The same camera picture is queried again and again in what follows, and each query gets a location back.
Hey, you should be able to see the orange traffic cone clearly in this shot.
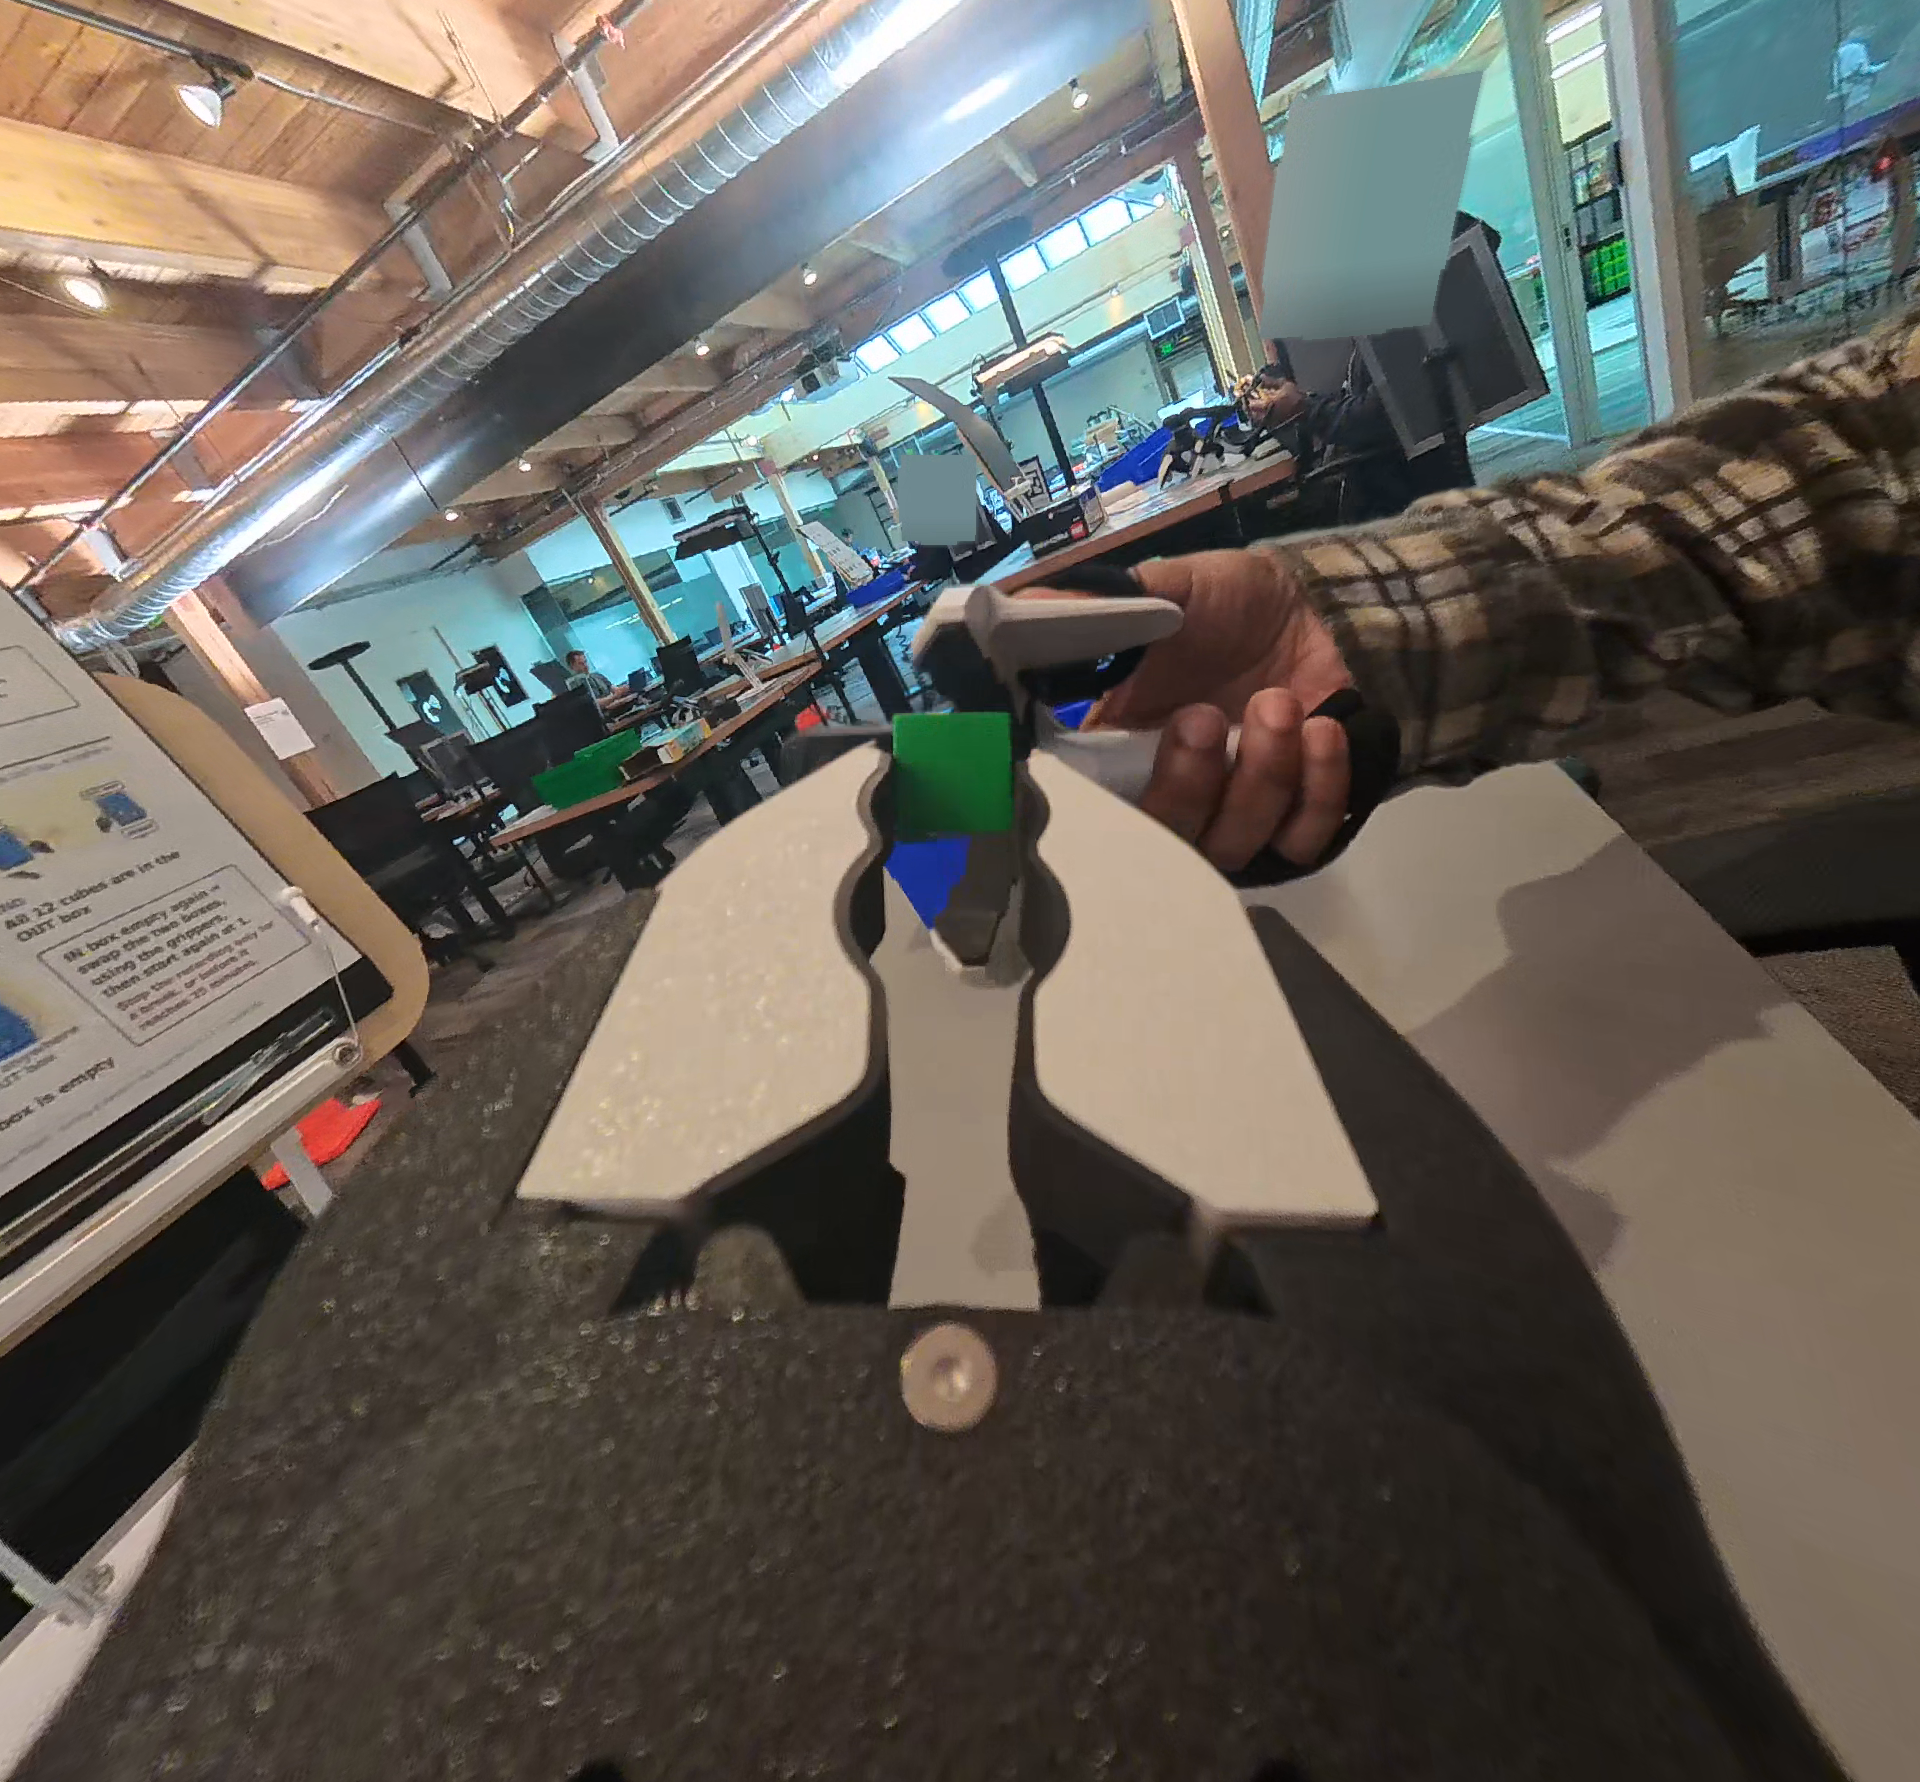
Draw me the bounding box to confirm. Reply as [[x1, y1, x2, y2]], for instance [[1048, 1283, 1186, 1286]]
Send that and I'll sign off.
[[263, 1092, 384, 1190]]

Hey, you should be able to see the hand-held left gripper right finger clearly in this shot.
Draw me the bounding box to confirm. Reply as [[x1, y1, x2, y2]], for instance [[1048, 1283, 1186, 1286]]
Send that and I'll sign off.
[[1015, 757, 1381, 1236]]

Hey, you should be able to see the long wooden workbench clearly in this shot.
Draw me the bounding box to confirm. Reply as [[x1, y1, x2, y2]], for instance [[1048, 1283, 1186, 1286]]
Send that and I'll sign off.
[[495, 581, 919, 900], [975, 453, 1299, 592]]

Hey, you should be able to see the green wooden cube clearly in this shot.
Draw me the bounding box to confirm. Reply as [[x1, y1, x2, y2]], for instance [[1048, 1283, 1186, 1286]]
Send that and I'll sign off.
[[891, 711, 1016, 834]]

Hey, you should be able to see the silver spiral ventilation duct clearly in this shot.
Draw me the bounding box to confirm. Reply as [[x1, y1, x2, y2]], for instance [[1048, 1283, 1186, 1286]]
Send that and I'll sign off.
[[60, 0, 1134, 655]]

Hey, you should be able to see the grey computer monitor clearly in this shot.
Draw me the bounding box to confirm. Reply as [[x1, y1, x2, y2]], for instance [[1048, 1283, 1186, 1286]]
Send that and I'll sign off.
[[1357, 221, 1551, 464]]

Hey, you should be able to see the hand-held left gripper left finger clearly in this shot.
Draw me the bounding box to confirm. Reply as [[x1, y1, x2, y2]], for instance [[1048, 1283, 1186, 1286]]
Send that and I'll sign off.
[[518, 743, 901, 1223]]

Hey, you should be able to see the black ceiling duct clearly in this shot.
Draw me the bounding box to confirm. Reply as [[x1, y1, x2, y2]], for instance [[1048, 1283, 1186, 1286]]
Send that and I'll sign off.
[[225, 0, 1156, 628]]

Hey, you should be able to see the green storage bin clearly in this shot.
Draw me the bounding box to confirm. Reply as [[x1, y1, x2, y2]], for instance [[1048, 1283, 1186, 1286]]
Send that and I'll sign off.
[[531, 733, 646, 813]]

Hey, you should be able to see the black office chair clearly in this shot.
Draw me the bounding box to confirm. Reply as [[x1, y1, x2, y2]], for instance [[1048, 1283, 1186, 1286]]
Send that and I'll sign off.
[[308, 769, 519, 973]]

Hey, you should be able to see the person's right forearm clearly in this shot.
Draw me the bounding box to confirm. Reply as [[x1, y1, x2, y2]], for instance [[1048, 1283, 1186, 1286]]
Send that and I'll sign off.
[[1275, 313, 1920, 772]]

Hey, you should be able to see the black studio light stand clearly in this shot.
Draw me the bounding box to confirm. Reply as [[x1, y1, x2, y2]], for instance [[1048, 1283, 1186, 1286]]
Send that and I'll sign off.
[[672, 509, 788, 645]]

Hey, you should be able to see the person's right hand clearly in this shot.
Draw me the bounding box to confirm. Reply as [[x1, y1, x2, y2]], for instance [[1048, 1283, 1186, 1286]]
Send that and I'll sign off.
[[1012, 543, 1361, 878]]

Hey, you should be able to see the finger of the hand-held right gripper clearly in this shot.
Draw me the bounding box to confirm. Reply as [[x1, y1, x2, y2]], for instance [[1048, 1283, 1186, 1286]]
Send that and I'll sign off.
[[933, 709, 1043, 978]]

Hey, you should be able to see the instruction sign on white stand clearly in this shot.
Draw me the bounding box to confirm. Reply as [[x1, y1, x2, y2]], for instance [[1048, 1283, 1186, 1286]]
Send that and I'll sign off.
[[0, 589, 432, 1776]]

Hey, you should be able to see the black floor lamp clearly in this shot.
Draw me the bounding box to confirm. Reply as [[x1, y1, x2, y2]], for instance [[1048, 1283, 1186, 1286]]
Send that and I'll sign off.
[[308, 643, 395, 778], [942, 220, 1085, 509]]

